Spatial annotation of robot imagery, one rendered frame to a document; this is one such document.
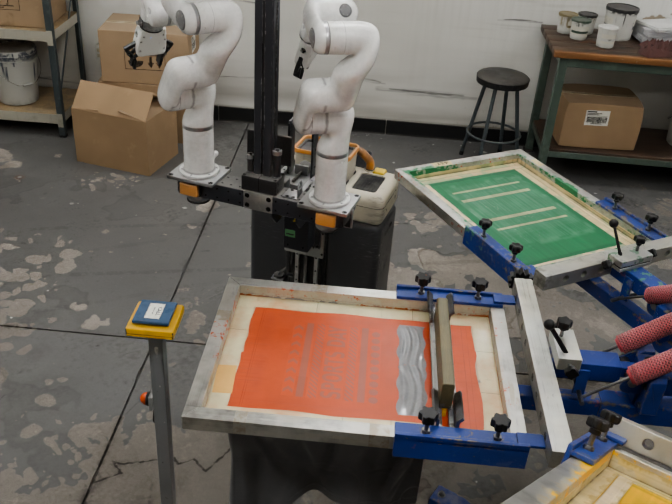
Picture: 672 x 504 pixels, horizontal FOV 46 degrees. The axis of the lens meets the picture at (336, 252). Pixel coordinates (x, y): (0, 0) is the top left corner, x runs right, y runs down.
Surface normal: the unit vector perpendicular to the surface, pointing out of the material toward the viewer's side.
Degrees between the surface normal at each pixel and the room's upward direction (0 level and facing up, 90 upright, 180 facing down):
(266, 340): 0
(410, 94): 90
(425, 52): 90
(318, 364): 0
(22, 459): 0
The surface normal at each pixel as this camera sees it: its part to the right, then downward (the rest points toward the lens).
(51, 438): 0.06, -0.85
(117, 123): -0.31, 0.48
